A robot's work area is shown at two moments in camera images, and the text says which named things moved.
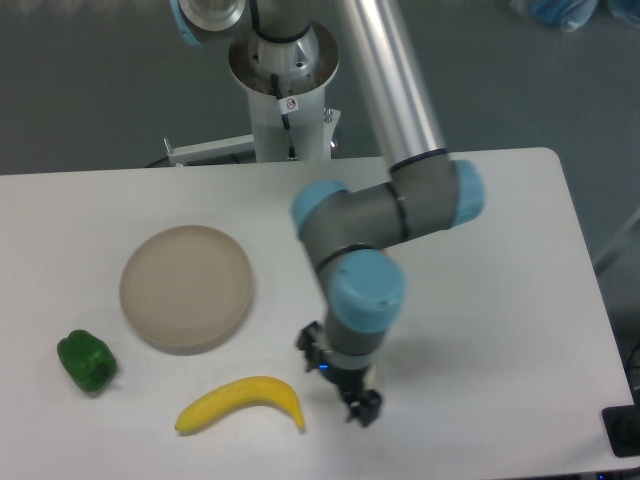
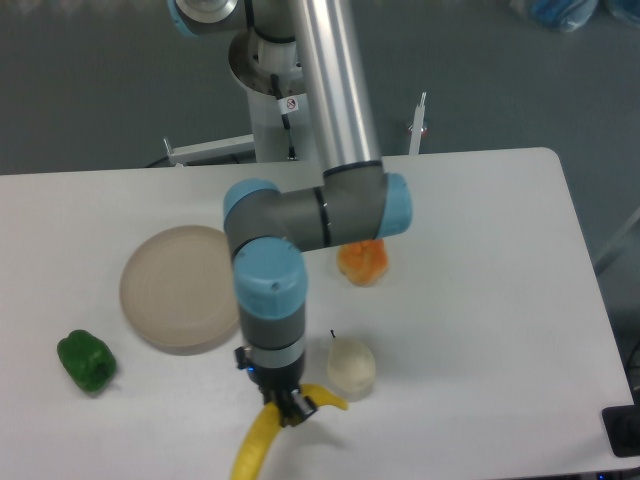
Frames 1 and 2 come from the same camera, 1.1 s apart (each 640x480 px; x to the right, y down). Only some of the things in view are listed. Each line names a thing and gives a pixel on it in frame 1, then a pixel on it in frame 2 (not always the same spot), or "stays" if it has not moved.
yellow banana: [264, 389] → [251, 459]
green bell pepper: [89, 360] stays
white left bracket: [232, 146] stays
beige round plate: [186, 289] stays
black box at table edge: [622, 426] stays
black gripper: [364, 406] → [273, 382]
